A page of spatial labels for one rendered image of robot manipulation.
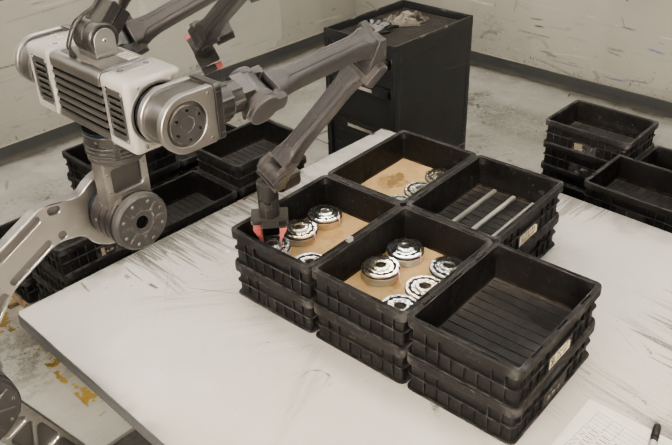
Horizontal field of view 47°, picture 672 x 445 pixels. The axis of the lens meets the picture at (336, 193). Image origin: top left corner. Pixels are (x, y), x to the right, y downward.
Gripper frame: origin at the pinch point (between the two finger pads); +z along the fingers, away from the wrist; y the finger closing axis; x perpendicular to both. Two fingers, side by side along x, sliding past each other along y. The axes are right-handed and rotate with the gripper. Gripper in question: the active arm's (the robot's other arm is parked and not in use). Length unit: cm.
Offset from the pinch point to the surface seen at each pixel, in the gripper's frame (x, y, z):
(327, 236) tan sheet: -7.1, -16.0, 4.2
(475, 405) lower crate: 56, -45, 10
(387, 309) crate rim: 39.9, -27.3, -6.0
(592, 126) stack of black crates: -138, -147, 40
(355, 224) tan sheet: -12.6, -24.7, 4.3
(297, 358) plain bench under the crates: 29.6, -5.5, 16.8
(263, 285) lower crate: 8.2, 2.9, 8.9
